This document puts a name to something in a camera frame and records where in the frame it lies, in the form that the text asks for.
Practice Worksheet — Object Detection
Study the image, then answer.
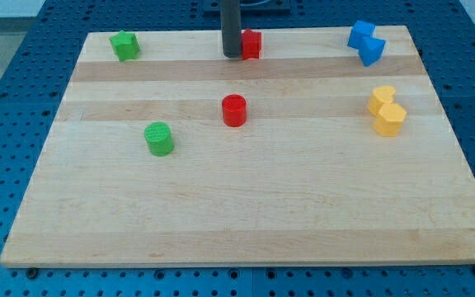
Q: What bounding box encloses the red star block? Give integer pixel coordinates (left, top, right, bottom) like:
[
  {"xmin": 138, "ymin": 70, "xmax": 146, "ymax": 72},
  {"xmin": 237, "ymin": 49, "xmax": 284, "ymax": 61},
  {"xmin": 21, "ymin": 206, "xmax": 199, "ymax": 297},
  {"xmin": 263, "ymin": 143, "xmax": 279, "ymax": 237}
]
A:
[{"xmin": 242, "ymin": 28, "xmax": 262, "ymax": 60}]

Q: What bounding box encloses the green star block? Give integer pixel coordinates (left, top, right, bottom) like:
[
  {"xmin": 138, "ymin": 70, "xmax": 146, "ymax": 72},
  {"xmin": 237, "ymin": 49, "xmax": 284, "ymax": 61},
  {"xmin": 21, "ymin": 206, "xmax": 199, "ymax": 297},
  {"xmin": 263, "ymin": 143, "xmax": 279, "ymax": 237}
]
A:
[{"xmin": 109, "ymin": 31, "xmax": 139, "ymax": 62}]

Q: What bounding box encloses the red cylinder block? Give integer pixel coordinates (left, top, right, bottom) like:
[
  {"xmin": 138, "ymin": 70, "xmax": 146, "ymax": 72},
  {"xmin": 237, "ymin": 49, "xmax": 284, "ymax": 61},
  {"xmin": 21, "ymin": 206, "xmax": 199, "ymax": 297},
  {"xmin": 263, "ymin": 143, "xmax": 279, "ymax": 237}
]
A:
[{"xmin": 222, "ymin": 94, "xmax": 247, "ymax": 127}]

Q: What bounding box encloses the light wooden board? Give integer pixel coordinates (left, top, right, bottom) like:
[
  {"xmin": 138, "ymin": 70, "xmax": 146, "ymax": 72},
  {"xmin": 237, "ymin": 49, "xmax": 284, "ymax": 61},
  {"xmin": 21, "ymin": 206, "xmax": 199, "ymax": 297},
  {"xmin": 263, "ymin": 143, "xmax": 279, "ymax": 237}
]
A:
[{"xmin": 0, "ymin": 26, "xmax": 475, "ymax": 268}]

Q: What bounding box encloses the green cylinder block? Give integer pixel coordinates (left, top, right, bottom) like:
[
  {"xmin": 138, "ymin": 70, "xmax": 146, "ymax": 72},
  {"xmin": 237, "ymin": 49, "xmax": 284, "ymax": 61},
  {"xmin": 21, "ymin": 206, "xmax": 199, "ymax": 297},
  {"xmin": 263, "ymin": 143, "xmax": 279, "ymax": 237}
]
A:
[{"xmin": 143, "ymin": 122, "xmax": 175, "ymax": 157}]

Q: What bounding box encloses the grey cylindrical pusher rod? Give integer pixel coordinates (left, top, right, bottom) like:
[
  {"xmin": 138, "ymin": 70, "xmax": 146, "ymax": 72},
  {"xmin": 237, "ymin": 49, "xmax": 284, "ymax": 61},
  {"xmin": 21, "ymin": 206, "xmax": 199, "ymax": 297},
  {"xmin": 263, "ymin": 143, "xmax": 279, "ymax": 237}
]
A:
[{"xmin": 219, "ymin": 0, "xmax": 242, "ymax": 59}]

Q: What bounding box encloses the yellow heart block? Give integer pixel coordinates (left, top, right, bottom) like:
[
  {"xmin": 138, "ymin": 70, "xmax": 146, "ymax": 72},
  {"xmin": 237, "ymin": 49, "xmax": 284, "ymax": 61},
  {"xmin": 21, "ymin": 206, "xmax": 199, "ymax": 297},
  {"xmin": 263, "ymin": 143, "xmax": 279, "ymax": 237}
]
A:
[{"xmin": 367, "ymin": 85, "xmax": 396, "ymax": 116}]

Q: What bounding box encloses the yellow hexagon block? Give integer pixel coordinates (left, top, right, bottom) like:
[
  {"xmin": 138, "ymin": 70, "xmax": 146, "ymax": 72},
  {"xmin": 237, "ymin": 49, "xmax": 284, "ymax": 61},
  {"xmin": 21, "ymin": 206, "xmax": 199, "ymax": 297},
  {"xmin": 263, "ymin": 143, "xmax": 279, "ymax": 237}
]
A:
[{"xmin": 374, "ymin": 103, "xmax": 407, "ymax": 137}]

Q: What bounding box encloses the blue triangle block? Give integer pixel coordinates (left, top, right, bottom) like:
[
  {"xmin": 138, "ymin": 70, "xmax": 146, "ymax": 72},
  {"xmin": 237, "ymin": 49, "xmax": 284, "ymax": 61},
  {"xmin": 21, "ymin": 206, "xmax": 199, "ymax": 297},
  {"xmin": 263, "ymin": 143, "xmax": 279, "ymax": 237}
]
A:
[{"xmin": 358, "ymin": 36, "xmax": 386, "ymax": 67}]

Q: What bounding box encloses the blue cube block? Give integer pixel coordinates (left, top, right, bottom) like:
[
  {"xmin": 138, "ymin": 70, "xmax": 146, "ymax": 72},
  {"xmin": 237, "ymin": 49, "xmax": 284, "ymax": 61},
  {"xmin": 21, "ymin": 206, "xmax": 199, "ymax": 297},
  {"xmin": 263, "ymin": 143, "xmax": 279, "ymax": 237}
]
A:
[{"xmin": 347, "ymin": 20, "xmax": 376, "ymax": 49}]

